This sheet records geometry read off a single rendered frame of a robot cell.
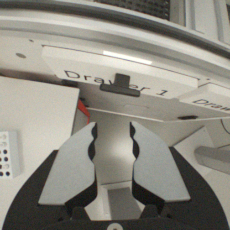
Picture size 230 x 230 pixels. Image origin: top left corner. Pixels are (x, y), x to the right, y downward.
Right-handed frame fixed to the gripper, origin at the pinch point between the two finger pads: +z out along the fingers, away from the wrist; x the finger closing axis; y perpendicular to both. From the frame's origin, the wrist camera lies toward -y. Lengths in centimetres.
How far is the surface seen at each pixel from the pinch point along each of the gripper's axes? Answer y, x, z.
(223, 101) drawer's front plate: 3.2, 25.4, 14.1
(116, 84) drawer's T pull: -1.0, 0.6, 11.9
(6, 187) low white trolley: 25.9, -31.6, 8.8
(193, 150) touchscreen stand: 78, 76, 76
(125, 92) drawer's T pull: 0.3, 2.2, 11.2
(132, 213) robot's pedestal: 81, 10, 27
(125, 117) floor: 48, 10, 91
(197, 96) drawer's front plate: 2.3, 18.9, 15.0
